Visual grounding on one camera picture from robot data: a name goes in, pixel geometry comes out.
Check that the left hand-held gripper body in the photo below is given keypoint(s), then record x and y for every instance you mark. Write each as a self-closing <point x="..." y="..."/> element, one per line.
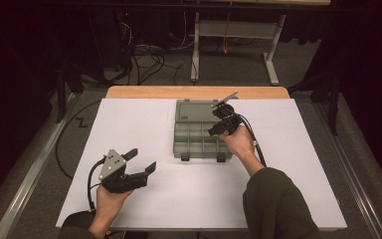
<point x="112" y="166"/>

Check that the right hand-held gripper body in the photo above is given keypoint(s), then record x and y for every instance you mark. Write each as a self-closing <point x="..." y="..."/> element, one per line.
<point x="229" y="124"/>

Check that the grey transparent compartment box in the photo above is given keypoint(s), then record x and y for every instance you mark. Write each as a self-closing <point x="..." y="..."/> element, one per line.
<point x="192" y="111"/>

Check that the person's right hand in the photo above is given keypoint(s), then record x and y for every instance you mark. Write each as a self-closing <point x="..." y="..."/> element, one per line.
<point x="242" y="142"/>

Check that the person's left hand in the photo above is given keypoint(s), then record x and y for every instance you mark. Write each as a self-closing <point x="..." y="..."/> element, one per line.
<point x="109" y="205"/>

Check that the white paper sheet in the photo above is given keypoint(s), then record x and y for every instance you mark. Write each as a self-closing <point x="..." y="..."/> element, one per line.
<point x="146" y="132"/>

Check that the wooden table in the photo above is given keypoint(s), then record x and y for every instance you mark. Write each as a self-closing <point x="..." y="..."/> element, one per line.
<point x="179" y="92"/>

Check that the black metal stand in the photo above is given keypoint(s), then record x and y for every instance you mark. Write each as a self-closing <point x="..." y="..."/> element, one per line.
<point x="335" y="109"/>
<point x="60" y="99"/>

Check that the black computer tower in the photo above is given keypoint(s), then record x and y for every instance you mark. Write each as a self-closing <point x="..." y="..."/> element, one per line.
<point x="109" y="40"/>

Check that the aluminium floor rail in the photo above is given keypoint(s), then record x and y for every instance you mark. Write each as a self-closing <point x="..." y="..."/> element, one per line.
<point x="30" y="186"/>
<point x="357" y="186"/>

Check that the white metal frame desk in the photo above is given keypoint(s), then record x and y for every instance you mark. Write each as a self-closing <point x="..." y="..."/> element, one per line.
<point x="238" y="29"/>

